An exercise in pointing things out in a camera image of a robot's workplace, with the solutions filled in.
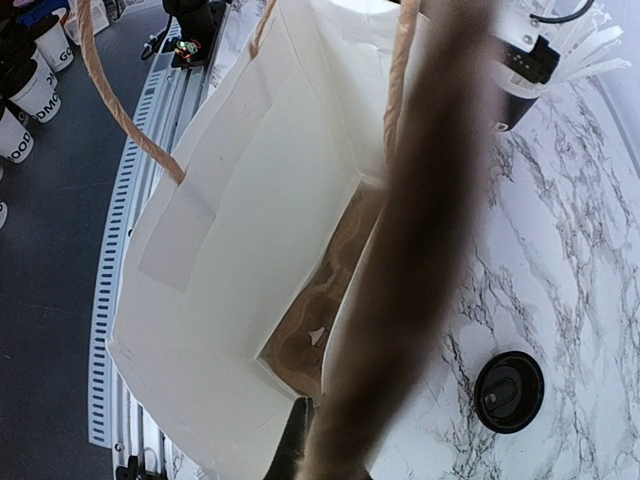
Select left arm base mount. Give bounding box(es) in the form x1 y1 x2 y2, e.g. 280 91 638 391
162 0 227 69

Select white wrapped straws bundle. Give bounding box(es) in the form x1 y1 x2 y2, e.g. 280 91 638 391
541 1 631 86

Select front aluminium rail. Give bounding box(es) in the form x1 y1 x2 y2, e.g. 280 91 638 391
87 47 221 480

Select brown cardboard cup carrier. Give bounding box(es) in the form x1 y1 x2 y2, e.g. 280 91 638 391
261 184 382 399

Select cream paper bag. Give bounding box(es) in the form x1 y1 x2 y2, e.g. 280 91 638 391
77 0 501 480

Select spare cups beside table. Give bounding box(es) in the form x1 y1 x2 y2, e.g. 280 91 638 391
0 19 76 231

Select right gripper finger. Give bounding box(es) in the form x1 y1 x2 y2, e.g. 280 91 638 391
264 397 314 480

